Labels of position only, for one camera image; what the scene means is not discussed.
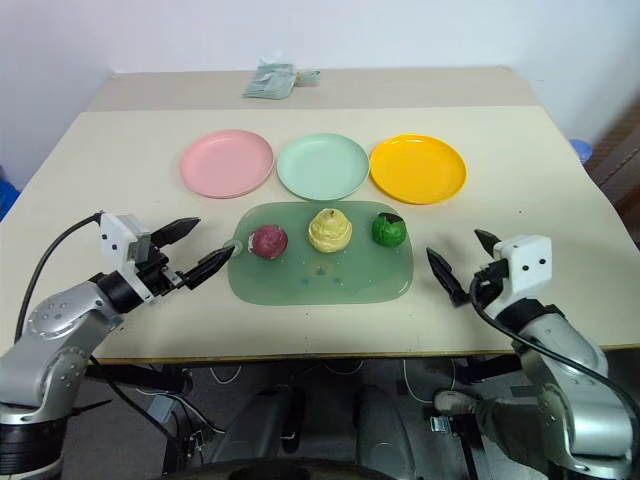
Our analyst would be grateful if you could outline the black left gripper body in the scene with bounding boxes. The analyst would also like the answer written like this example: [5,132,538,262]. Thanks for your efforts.
[133,243,187,297]

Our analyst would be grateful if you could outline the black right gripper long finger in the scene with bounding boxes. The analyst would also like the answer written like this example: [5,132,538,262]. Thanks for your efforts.
[425,247,471,307]

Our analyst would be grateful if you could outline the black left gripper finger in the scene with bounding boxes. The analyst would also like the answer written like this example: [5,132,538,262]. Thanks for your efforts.
[149,216,202,248]
[178,245,236,291]

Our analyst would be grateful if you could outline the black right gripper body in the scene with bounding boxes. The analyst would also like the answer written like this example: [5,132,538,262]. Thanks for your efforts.
[469,258,512,301]

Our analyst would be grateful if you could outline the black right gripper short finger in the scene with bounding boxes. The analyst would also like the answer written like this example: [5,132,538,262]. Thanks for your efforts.
[473,228,501,261]

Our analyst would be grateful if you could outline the dark red fruit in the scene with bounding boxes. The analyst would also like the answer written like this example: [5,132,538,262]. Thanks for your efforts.
[247,224,289,260]

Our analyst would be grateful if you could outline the green fruit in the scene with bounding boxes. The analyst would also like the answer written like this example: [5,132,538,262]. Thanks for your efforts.
[371,212,407,249]

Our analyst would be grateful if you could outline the pink plate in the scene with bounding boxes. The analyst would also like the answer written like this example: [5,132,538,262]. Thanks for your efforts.
[179,129,275,201]

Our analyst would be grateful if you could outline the yellow plate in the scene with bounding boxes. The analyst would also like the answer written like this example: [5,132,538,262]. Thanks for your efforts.
[369,133,469,206]

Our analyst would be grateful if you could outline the pale yellow fruit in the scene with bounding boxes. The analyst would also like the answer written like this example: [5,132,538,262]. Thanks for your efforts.
[307,208,353,255]

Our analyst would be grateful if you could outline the light green plate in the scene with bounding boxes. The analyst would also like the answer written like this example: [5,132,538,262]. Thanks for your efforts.
[276,131,371,201]

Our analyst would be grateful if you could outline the translucent green tray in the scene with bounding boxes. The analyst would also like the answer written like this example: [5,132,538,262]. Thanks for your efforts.
[222,200,416,306]

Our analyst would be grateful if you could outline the person's white shoe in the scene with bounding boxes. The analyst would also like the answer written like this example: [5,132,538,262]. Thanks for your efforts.
[432,389,482,418]

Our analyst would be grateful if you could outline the blue round container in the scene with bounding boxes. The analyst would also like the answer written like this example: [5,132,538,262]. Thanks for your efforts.
[568,137,595,162]

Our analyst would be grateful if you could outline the blue plastic crate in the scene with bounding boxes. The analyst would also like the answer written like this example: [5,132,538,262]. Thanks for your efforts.
[0,164,22,224]

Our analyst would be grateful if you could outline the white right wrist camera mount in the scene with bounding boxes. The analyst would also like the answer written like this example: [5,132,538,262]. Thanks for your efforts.
[482,234,553,319]

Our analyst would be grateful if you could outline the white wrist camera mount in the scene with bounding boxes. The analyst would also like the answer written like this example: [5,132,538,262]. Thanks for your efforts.
[98,212,153,302]
[482,234,553,319]

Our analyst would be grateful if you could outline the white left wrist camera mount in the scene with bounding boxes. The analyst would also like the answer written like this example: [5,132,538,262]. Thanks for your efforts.
[98,212,153,302]

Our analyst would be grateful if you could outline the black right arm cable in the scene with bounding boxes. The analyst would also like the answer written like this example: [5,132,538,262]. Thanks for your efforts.
[468,279,640,451]

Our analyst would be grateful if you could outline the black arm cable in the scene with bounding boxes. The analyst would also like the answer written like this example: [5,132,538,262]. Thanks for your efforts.
[468,279,640,451]
[14,213,104,346]

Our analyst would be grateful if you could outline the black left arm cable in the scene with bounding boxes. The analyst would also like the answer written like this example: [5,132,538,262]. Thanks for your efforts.
[14,213,104,346]

